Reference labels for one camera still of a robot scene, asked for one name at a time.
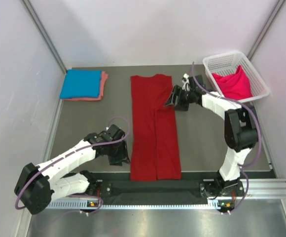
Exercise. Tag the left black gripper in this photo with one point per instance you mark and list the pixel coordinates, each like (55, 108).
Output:
(123, 156)

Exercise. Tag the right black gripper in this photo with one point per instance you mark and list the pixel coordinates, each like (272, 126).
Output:
(177, 91)

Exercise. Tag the red t-shirt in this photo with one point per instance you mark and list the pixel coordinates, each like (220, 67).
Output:
(155, 153)

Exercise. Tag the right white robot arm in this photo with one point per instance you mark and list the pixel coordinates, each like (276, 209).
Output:
(241, 129)

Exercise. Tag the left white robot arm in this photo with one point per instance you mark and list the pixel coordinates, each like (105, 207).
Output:
(39, 185)

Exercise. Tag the white plastic basket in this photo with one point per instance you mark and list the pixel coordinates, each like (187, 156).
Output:
(225, 64)

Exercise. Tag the magenta t-shirt in basket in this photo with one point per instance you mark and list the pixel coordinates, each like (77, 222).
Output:
(235, 86)

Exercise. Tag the salmon pink folded t-shirt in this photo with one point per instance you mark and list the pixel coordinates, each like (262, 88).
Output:
(104, 77)

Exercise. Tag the blue folded t-shirt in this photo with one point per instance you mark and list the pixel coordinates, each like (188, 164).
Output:
(81, 83)

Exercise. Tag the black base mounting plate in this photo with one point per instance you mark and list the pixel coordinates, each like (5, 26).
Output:
(196, 184)

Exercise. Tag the grey slotted cable duct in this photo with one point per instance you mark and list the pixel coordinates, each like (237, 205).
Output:
(92, 204)

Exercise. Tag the aluminium frame rail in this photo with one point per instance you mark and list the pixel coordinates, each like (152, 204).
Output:
(253, 188)

